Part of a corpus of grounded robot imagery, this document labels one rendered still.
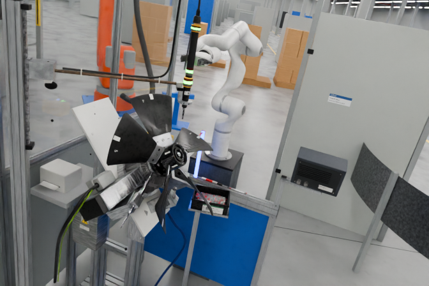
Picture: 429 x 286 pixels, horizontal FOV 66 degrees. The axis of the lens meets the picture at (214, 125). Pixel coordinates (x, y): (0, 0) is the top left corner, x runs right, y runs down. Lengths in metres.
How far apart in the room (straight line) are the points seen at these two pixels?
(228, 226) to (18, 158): 1.28
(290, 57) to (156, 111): 8.06
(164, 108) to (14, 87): 0.66
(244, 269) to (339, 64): 1.93
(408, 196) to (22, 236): 2.47
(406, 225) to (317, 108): 1.23
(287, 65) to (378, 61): 6.50
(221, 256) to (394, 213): 1.36
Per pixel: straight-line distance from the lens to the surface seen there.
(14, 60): 1.55
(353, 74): 3.23
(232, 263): 2.40
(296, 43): 9.55
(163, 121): 1.66
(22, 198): 1.82
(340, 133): 3.35
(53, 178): 1.93
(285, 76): 9.65
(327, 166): 1.84
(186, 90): 1.57
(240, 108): 2.09
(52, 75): 1.54
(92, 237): 1.89
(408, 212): 2.83
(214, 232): 2.30
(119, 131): 1.40
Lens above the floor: 1.92
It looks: 20 degrees down
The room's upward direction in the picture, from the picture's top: 10 degrees clockwise
